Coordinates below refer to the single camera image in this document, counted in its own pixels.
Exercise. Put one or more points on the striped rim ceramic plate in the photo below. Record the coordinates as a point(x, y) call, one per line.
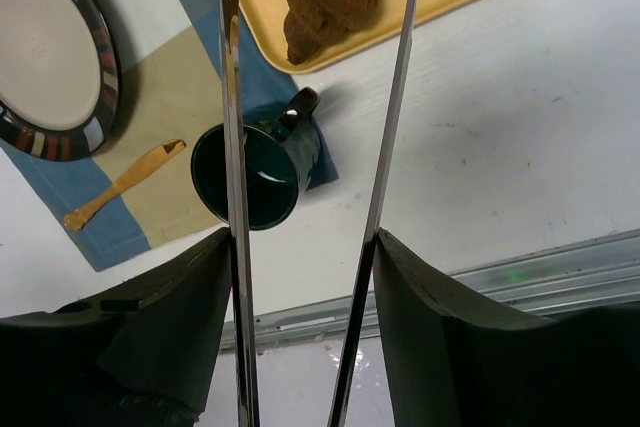
point(60, 78)

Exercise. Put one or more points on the aluminium table frame rail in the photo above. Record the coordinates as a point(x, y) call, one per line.
point(596, 272)

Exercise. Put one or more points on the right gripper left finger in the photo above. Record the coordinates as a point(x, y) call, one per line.
point(141, 353)

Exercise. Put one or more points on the silver metal tongs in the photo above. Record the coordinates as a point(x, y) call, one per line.
point(245, 343)

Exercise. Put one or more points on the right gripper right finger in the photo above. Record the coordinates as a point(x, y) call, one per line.
point(455, 357)

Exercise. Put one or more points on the dark green mug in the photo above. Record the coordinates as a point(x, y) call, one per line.
point(282, 148)

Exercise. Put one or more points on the blue and tan placemat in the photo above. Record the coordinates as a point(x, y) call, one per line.
point(170, 89)

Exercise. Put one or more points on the gold knife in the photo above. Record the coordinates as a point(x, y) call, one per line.
point(140, 170)

